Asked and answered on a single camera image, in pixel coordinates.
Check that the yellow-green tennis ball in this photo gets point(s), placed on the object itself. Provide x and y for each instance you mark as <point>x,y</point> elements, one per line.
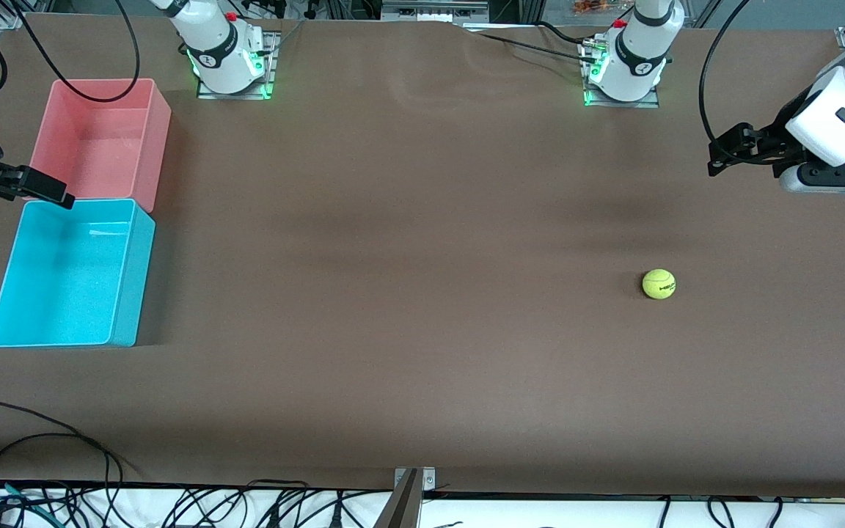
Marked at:
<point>659,284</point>

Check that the pink plastic bin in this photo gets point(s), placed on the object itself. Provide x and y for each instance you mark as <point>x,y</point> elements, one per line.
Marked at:
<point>100,147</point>

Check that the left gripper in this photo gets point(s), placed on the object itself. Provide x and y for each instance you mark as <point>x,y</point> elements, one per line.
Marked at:
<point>776,137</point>

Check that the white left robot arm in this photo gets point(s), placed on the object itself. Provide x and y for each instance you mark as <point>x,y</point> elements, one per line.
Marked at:
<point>635,51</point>

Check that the silver mounting bracket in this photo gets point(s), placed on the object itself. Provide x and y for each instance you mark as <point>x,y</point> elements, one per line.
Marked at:
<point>428,480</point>

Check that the orange object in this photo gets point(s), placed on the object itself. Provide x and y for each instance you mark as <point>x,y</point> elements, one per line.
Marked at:
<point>591,6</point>

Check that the dark metal camera pole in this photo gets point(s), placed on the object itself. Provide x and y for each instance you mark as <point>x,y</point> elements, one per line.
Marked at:
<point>400,510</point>

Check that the brown table cover sheet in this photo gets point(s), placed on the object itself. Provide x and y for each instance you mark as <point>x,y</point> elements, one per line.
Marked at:
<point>422,293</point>

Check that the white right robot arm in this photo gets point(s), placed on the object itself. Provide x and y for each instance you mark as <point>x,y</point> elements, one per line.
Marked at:
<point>217,51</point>

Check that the aluminium frame profile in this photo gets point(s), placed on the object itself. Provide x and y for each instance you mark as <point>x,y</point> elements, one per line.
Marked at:
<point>433,11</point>

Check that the blue plastic bin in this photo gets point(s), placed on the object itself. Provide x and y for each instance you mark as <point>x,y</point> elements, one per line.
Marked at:
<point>63,279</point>

